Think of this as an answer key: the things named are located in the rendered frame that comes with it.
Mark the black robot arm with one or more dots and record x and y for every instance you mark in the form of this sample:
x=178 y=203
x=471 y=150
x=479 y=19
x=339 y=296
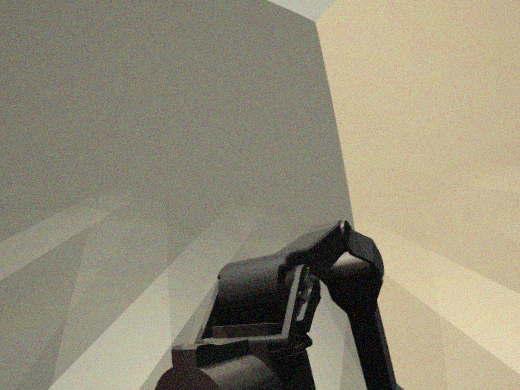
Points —
x=253 y=335

